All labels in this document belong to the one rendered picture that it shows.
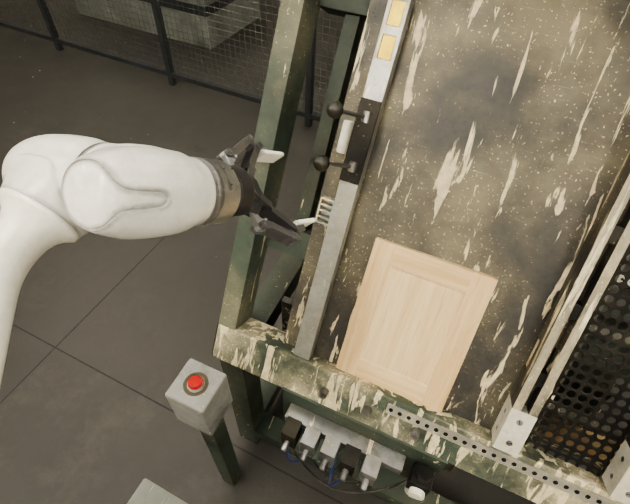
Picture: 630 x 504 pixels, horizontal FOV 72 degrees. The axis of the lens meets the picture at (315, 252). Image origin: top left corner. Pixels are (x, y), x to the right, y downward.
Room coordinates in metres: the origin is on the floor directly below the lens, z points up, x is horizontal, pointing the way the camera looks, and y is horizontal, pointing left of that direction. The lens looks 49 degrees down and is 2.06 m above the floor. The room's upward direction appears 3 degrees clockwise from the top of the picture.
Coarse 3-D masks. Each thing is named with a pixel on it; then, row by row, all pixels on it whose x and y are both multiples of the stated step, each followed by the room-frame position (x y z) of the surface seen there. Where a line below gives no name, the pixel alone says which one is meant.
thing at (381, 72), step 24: (408, 0) 1.04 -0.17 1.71; (384, 24) 1.03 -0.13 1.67; (384, 72) 0.97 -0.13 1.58; (384, 96) 0.95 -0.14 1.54; (336, 216) 0.81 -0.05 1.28; (336, 240) 0.77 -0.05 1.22; (336, 264) 0.74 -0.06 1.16; (312, 288) 0.71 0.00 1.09; (312, 312) 0.67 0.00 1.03; (312, 336) 0.63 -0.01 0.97
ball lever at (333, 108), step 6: (330, 102) 0.87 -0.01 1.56; (336, 102) 0.86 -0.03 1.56; (330, 108) 0.85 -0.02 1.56; (336, 108) 0.85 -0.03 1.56; (342, 108) 0.86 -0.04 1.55; (330, 114) 0.85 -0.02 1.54; (336, 114) 0.85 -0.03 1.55; (348, 114) 0.88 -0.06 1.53; (354, 114) 0.89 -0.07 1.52; (360, 114) 0.90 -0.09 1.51; (366, 114) 0.91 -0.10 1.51; (366, 120) 0.90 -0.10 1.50
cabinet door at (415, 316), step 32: (384, 256) 0.74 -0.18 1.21; (416, 256) 0.73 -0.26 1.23; (384, 288) 0.69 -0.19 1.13; (416, 288) 0.68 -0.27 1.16; (448, 288) 0.67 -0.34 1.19; (480, 288) 0.65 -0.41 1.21; (352, 320) 0.65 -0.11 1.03; (384, 320) 0.64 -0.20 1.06; (416, 320) 0.63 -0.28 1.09; (448, 320) 0.62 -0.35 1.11; (480, 320) 0.60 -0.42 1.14; (352, 352) 0.60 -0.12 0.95; (384, 352) 0.59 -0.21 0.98; (416, 352) 0.58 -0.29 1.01; (448, 352) 0.56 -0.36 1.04; (384, 384) 0.53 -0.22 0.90; (416, 384) 0.52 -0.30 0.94; (448, 384) 0.51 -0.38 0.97
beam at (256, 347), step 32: (256, 320) 0.74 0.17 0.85; (224, 352) 0.64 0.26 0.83; (256, 352) 0.62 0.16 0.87; (288, 352) 0.61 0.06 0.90; (288, 384) 0.55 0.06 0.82; (320, 384) 0.54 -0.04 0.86; (352, 384) 0.53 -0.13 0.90; (352, 416) 0.47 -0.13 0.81; (384, 416) 0.46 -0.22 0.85; (448, 416) 0.46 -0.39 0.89; (448, 448) 0.39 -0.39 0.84; (512, 480) 0.32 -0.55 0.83; (576, 480) 0.31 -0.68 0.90
